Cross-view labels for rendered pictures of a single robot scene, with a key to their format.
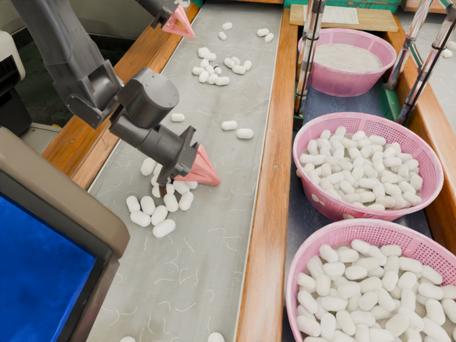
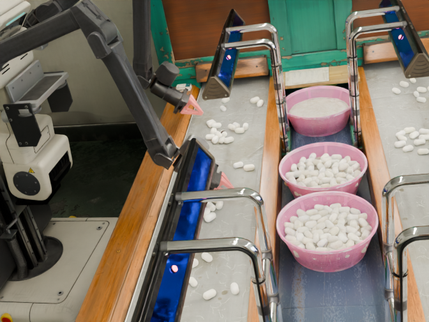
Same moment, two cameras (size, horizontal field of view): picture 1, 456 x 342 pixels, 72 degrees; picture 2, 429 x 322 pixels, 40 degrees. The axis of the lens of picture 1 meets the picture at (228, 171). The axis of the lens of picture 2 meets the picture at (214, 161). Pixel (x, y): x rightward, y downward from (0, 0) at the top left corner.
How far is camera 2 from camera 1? 1.24 m
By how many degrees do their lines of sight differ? 17
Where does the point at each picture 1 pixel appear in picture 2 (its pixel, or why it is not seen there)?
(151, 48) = (172, 127)
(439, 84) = (386, 114)
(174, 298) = not seen: hidden behind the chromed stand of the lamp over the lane
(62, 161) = (142, 199)
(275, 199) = (269, 193)
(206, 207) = (232, 206)
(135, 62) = not seen: hidden behind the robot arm
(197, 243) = (229, 221)
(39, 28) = (144, 126)
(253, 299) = not seen: hidden behind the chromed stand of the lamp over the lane
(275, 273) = (270, 220)
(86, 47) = (163, 130)
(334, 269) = (303, 217)
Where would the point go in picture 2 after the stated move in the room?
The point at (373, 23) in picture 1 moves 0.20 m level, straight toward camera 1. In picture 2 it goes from (340, 77) to (330, 101)
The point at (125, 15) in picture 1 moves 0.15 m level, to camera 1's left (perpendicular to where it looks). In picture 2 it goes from (108, 100) to (85, 105)
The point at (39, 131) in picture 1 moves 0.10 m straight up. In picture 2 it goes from (59, 223) to (53, 206)
